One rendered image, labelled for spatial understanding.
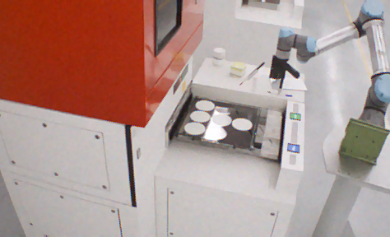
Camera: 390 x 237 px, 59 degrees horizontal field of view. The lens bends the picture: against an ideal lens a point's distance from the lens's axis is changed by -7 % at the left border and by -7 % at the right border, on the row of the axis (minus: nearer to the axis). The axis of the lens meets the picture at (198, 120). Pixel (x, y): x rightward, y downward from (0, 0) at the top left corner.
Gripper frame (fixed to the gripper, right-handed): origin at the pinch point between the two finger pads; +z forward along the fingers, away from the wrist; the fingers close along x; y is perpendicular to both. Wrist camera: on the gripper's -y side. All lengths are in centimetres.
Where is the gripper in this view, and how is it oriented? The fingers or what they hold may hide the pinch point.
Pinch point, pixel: (280, 91)
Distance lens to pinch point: 201.8
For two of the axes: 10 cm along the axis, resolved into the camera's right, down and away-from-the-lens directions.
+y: -9.7, -1.8, 1.7
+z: -0.6, 8.5, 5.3
